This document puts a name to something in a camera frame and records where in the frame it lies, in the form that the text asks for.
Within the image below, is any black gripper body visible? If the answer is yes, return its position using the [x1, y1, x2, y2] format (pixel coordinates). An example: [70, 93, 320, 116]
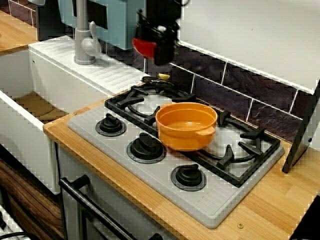
[136, 12, 180, 41]

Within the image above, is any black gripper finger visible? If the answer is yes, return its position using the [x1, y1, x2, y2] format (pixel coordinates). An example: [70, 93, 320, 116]
[135, 24, 156, 39]
[154, 37, 176, 66]

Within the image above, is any red toy pepper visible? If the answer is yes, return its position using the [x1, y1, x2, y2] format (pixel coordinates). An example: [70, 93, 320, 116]
[131, 37, 158, 60]

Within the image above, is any glass lid with yellow knob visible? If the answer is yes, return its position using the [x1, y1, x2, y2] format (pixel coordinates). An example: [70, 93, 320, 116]
[141, 73, 177, 87]

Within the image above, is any orange two-handled pot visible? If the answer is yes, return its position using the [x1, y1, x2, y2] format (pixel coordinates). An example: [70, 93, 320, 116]
[155, 101, 218, 153]

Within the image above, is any teal toy microwave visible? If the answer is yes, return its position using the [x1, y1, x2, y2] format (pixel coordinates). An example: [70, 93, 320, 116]
[57, 0, 148, 50]

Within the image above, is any dark tiled backsplash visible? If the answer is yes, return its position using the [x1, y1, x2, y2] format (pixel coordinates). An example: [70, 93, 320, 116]
[7, 0, 315, 148]

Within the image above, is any grey toy faucet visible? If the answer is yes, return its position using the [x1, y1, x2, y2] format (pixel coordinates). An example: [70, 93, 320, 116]
[73, 0, 103, 65]

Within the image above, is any black stove knob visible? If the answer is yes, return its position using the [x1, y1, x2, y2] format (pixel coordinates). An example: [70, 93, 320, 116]
[94, 112, 128, 138]
[126, 132, 167, 165]
[170, 163, 208, 192]

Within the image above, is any white sink unit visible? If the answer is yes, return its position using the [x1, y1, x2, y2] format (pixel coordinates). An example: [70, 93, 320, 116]
[0, 34, 151, 196]

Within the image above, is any black box behind faucet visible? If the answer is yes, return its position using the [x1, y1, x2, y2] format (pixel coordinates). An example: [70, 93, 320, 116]
[36, 0, 76, 42]

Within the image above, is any black stove grate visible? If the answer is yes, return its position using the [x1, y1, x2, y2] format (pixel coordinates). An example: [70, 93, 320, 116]
[104, 82, 281, 189]

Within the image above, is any grey stove plate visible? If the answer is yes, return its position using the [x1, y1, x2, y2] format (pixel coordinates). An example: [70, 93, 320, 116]
[66, 99, 286, 230]

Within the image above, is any black side panel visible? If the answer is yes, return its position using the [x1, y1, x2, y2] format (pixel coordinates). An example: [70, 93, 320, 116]
[281, 79, 320, 174]

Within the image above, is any wooden countertop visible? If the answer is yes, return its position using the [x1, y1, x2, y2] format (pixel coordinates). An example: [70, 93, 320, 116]
[42, 82, 320, 240]

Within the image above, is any grey oven cabinet front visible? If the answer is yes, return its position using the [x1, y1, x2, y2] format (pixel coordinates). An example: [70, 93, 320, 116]
[56, 146, 176, 240]

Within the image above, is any dark wood grain board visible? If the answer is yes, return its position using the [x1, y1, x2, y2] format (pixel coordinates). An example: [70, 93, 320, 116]
[0, 157, 65, 240]

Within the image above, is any black oven door handle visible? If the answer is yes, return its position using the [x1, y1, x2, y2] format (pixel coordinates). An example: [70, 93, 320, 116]
[58, 174, 165, 240]

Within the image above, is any black cable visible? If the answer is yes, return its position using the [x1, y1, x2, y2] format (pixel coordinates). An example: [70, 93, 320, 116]
[0, 231, 32, 240]

